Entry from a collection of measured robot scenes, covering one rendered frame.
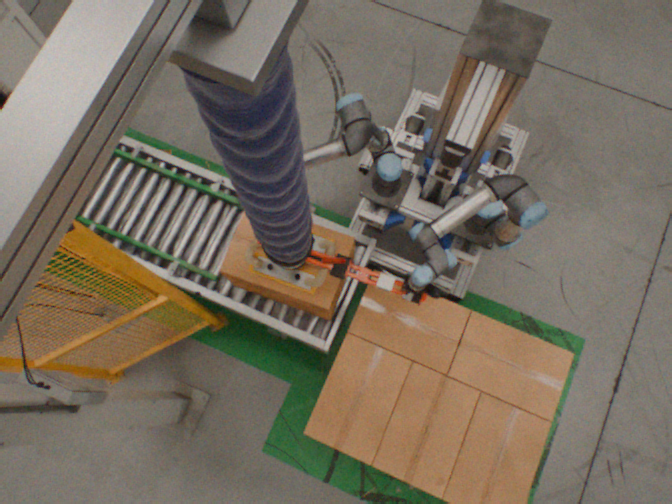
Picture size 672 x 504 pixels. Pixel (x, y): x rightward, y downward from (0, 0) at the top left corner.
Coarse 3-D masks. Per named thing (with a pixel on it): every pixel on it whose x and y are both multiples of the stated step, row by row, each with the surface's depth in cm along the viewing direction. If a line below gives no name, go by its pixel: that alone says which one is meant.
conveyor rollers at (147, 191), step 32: (96, 192) 334; (128, 192) 334; (160, 192) 333; (192, 192) 333; (224, 192) 332; (128, 224) 329; (160, 224) 328; (192, 224) 328; (224, 224) 327; (192, 256) 322; (224, 256) 322; (224, 288) 317
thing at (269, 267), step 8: (256, 256) 262; (264, 256) 262; (264, 264) 260; (272, 264) 260; (256, 272) 260; (264, 272) 259; (272, 272) 259; (296, 272) 259; (304, 272) 259; (312, 272) 260; (280, 280) 259; (288, 280) 258; (296, 280) 258; (296, 288) 258; (304, 288) 258; (312, 288) 258
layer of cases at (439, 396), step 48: (384, 336) 309; (432, 336) 308; (480, 336) 308; (528, 336) 307; (336, 384) 302; (384, 384) 302; (432, 384) 301; (480, 384) 301; (528, 384) 300; (336, 432) 296; (384, 432) 297; (432, 432) 295; (480, 432) 294; (528, 432) 294; (432, 480) 289; (480, 480) 288; (528, 480) 288
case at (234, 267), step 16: (240, 224) 285; (240, 240) 283; (336, 240) 282; (352, 240) 281; (240, 256) 280; (352, 256) 306; (224, 272) 279; (240, 272) 278; (240, 288) 316; (256, 288) 293; (272, 288) 276; (288, 288) 276; (320, 288) 275; (336, 288) 275; (288, 304) 308; (304, 304) 285; (320, 304) 273; (336, 304) 310
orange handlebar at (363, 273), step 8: (320, 256) 250; (328, 256) 249; (320, 264) 248; (328, 264) 248; (352, 264) 248; (360, 272) 246; (368, 272) 247; (360, 280) 247; (368, 280) 246; (400, 280) 247; (392, 288) 245; (424, 296) 244
